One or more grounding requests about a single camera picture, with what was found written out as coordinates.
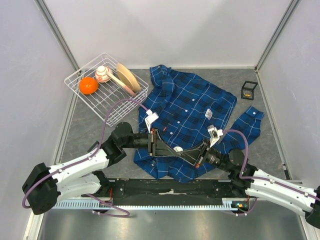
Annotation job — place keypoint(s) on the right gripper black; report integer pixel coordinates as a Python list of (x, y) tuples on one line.
[(194, 156)]

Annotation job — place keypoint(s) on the right black display box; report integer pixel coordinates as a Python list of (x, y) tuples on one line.
[(248, 87)]

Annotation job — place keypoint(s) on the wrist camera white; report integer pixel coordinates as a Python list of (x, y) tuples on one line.
[(214, 134), (150, 118)]

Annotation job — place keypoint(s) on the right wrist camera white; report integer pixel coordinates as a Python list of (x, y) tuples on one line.
[(214, 134)]

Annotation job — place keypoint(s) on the wooden spoon pink handle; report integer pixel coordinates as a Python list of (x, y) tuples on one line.
[(121, 84)]

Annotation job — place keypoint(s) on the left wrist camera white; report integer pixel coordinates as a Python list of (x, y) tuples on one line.
[(150, 118)]

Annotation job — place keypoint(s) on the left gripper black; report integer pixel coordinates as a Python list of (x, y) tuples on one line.
[(160, 147)]

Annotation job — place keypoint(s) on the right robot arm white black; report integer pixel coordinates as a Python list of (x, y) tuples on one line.
[(256, 183)]

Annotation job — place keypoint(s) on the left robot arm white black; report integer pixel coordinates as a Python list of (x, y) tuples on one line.
[(47, 185)]

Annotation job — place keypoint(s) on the blue plaid shirt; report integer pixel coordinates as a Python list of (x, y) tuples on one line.
[(186, 105)]

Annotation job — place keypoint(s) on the slotted cable duct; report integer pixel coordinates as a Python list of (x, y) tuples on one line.
[(223, 204)]

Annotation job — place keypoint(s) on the white wire basket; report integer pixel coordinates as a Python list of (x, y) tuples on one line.
[(109, 96)]

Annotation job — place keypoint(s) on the amber round brooch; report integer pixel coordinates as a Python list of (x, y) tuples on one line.
[(178, 149), (248, 95)]

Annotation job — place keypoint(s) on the orange bowl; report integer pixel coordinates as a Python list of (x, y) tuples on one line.
[(88, 85)]

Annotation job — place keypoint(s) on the beige wooden plate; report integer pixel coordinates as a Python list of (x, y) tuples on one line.
[(127, 77)]

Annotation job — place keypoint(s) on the white red patterned cup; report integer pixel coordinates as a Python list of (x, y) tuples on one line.
[(101, 74)]

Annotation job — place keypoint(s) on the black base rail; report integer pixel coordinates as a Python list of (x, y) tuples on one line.
[(168, 191)]

